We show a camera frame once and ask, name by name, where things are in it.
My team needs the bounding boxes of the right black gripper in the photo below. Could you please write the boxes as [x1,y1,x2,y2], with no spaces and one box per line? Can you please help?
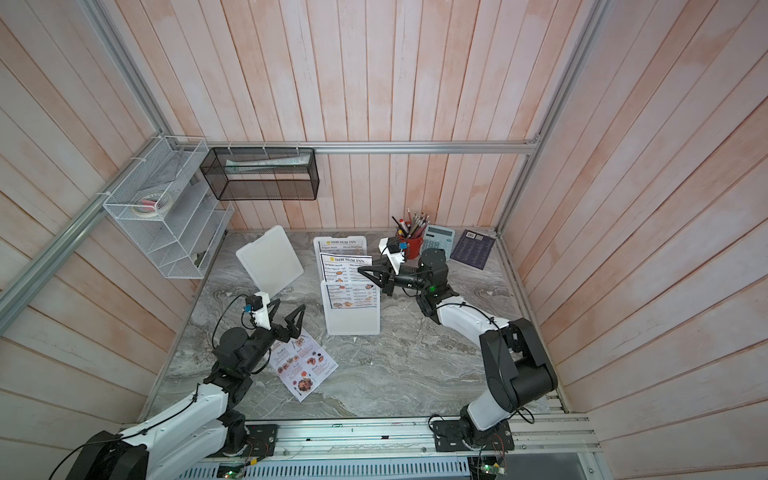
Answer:
[361,261,433,301]

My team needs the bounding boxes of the dim sum menu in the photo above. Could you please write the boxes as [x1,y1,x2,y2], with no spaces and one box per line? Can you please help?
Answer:
[320,253,379,310]
[318,237,367,255]

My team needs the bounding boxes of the white narrow rack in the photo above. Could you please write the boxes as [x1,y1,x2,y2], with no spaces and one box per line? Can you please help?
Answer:
[321,281,381,336]
[236,225,304,298]
[312,236,367,282]

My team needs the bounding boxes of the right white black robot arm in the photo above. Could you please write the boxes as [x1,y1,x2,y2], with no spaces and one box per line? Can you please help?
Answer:
[358,249,558,449]

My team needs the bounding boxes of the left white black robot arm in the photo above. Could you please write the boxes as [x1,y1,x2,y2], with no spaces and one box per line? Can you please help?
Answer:
[49,293,306,479]

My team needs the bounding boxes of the red pen cup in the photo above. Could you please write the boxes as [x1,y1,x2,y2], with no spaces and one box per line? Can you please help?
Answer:
[392,210,429,260]

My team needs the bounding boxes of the left red white menu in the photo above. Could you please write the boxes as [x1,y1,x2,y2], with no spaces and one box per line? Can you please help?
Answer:
[269,331,338,402]

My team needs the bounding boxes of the grey desk calculator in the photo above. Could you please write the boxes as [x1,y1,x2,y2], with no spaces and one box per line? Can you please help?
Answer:
[422,225,455,257]

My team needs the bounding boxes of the dark purple card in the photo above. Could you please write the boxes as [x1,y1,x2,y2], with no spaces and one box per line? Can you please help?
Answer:
[450,230,496,270]

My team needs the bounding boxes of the paper inside black basket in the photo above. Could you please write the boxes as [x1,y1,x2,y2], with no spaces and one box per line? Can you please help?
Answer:
[224,154,311,174]

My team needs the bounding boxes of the tape roll on shelf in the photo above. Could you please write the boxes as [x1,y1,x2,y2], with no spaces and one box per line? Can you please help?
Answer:
[131,192,170,219]

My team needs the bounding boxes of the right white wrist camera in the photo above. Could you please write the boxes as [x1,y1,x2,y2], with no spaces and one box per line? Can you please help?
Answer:
[379,236,407,274]

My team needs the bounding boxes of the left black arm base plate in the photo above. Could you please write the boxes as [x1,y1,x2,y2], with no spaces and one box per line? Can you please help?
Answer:
[208,424,279,460]

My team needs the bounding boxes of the black mesh wall basket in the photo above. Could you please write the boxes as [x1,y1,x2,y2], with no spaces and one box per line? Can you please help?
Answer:
[200,147,320,201]

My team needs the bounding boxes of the white wire wall shelf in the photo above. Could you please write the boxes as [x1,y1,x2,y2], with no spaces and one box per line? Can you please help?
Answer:
[104,136,234,280]

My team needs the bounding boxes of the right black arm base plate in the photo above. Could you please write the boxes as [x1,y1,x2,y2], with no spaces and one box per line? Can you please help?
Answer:
[428,417,515,453]

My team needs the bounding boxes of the aluminium front rail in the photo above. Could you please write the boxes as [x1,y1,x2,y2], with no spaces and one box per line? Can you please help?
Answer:
[245,414,600,461]

